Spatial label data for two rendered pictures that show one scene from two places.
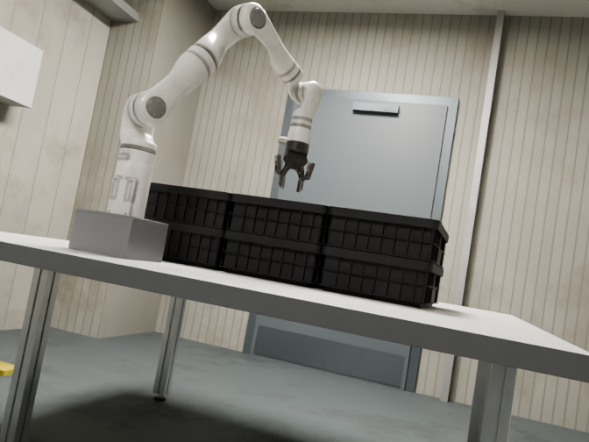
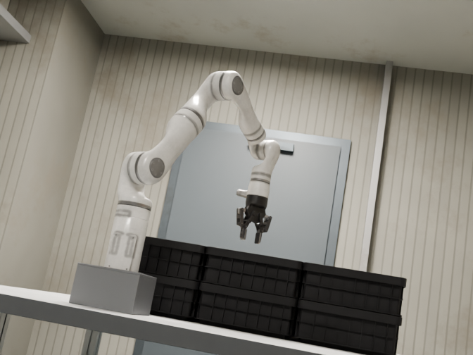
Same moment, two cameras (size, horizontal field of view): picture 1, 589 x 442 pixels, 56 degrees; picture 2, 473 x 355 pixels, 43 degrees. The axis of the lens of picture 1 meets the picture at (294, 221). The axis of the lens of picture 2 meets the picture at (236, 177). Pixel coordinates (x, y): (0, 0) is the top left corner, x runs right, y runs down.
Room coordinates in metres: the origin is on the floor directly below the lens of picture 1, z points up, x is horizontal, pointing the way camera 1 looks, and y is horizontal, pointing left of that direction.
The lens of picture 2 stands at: (-0.23, 0.43, 0.75)
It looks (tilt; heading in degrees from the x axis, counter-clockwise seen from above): 13 degrees up; 351
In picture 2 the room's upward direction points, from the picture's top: 10 degrees clockwise
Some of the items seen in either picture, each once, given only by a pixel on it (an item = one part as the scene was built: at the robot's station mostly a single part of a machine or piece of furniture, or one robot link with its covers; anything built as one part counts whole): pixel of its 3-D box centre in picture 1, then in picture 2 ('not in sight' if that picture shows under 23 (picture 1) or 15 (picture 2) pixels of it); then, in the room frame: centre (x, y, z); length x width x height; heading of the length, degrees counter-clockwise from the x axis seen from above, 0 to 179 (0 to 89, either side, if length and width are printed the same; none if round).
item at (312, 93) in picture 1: (306, 104); (265, 161); (1.76, 0.03, 1.27); 0.09 x 0.07 x 0.15; 46
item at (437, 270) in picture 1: (384, 278); (345, 329); (1.63, -0.29, 0.76); 0.40 x 0.30 x 0.12; 160
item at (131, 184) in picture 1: (131, 183); (127, 239); (1.42, 0.43, 0.89); 0.09 x 0.09 x 0.17; 79
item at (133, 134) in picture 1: (143, 124); (139, 182); (1.42, 0.43, 1.05); 0.09 x 0.09 x 0.17; 41
